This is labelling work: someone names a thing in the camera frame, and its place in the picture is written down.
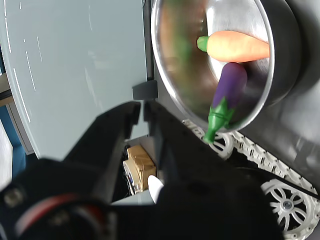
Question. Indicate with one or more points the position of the purple toy aubergine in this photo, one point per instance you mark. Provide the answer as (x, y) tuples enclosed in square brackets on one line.
[(230, 90)]

